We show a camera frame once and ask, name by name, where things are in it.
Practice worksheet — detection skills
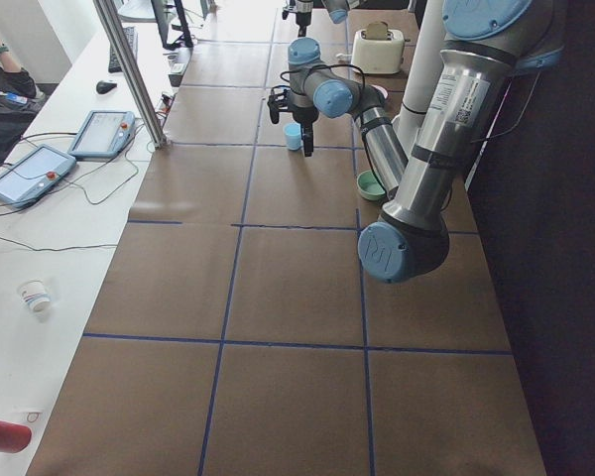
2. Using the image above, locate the black computer mouse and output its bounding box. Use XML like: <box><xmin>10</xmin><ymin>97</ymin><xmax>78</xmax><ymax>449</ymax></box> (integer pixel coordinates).
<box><xmin>95</xmin><ymin>80</ymin><xmax>117</xmax><ymax>95</ymax></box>

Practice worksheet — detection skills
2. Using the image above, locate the teach pendant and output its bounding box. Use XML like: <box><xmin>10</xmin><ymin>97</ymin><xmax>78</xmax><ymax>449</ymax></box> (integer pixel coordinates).
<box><xmin>0</xmin><ymin>145</ymin><xmax>76</xmax><ymax>208</ymax></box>
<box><xmin>67</xmin><ymin>110</ymin><xmax>136</xmax><ymax>162</ymax></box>

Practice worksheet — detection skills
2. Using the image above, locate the toast slice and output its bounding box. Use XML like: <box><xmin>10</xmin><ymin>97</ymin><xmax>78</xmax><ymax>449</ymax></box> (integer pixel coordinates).
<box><xmin>365</xmin><ymin>21</ymin><xmax>389</xmax><ymax>41</ymax></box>

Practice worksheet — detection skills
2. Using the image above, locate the near teach pendant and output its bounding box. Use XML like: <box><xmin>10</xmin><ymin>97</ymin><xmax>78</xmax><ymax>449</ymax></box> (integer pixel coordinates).
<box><xmin>0</xmin><ymin>145</ymin><xmax>76</xmax><ymax>208</ymax></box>

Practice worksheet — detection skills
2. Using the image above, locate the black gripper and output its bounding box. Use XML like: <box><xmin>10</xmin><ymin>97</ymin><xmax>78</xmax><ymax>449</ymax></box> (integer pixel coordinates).
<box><xmin>267</xmin><ymin>86</ymin><xmax>318</xmax><ymax>157</ymax></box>
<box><xmin>282</xmin><ymin>0</ymin><xmax>313</xmax><ymax>25</ymax></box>

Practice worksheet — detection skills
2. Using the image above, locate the cream toaster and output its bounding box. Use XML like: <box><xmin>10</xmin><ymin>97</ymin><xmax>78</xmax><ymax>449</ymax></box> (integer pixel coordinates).
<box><xmin>351</xmin><ymin>30</ymin><xmax>405</xmax><ymax>74</ymax></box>

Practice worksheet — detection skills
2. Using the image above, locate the green bowl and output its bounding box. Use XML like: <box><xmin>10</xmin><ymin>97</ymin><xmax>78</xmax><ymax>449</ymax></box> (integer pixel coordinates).
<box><xmin>356</xmin><ymin>171</ymin><xmax>386</xmax><ymax>201</ymax></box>

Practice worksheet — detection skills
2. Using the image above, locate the red cylinder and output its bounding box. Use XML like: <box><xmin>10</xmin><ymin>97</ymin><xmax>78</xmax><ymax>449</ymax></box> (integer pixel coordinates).
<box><xmin>0</xmin><ymin>420</ymin><xmax>32</xmax><ymax>453</ymax></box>

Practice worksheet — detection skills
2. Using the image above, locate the person in grey shirt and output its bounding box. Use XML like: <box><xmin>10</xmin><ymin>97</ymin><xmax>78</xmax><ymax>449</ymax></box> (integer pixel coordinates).
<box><xmin>0</xmin><ymin>39</ymin><xmax>46</xmax><ymax>163</ymax></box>

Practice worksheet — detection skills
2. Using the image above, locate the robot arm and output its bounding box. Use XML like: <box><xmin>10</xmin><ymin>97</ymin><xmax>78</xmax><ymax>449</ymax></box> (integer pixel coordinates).
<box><xmin>282</xmin><ymin>0</ymin><xmax>364</xmax><ymax>27</ymax></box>
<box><xmin>268</xmin><ymin>1</ymin><xmax>567</xmax><ymax>283</ymax></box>

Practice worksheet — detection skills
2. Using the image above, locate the far teach pendant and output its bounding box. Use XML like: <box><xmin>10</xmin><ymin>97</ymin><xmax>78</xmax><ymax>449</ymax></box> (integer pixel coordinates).
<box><xmin>67</xmin><ymin>110</ymin><xmax>136</xmax><ymax>162</ymax></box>

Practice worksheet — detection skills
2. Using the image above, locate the pink bowl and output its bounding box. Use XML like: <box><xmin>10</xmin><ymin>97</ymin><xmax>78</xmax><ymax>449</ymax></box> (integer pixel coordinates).
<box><xmin>373</xmin><ymin>85</ymin><xmax>388</xmax><ymax>106</ymax></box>

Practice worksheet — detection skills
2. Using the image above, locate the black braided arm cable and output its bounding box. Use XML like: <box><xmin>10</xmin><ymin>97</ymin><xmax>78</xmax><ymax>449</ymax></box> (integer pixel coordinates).
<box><xmin>280</xmin><ymin>61</ymin><xmax>378</xmax><ymax>179</ymax></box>

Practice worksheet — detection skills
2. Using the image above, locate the light blue cup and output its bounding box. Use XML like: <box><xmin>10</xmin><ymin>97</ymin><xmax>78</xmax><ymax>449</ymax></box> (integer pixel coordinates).
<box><xmin>283</xmin><ymin>122</ymin><xmax>302</xmax><ymax>151</ymax></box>

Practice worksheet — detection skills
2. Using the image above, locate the paper cup on desk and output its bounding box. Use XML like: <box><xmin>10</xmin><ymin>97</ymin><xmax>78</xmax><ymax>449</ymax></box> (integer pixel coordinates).
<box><xmin>17</xmin><ymin>280</ymin><xmax>51</xmax><ymax>312</ymax></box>

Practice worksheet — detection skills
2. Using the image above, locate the aluminium frame post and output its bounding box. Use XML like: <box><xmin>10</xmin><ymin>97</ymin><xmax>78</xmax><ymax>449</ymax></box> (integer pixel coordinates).
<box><xmin>93</xmin><ymin>0</ymin><xmax>167</xmax><ymax>150</ymax></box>

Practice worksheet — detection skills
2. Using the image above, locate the black keyboard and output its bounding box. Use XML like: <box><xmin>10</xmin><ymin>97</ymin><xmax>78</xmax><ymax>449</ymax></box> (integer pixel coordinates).
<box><xmin>107</xmin><ymin>26</ymin><xmax>139</xmax><ymax>74</ymax></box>

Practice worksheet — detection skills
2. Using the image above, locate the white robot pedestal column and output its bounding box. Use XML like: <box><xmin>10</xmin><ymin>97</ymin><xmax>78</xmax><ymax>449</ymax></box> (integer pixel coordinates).
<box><xmin>396</xmin><ymin>0</ymin><xmax>445</xmax><ymax>154</ymax></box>

